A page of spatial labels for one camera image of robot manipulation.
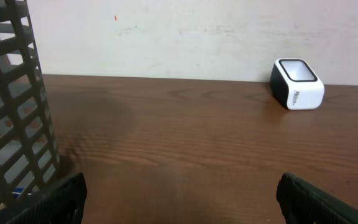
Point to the grey plastic shopping basket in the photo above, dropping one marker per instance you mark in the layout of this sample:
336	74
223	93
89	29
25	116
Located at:
29	158

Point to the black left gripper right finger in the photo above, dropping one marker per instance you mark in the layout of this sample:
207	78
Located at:
301	202

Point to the white barcode scanner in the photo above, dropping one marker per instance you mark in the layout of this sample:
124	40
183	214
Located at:
295	85

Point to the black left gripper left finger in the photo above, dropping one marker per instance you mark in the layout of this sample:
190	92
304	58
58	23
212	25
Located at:
61	202

